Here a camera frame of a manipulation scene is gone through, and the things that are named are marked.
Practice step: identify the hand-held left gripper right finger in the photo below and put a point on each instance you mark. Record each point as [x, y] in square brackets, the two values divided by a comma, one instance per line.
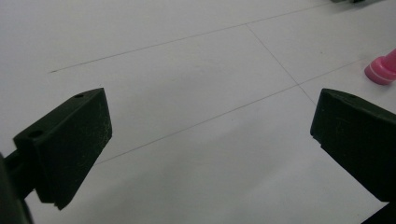
[358, 137]

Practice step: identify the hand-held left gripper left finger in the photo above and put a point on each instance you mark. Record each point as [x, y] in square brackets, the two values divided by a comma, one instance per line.
[71, 146]

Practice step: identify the small pink nozzle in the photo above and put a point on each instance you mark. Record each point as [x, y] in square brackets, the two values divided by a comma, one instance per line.
[381, 70]

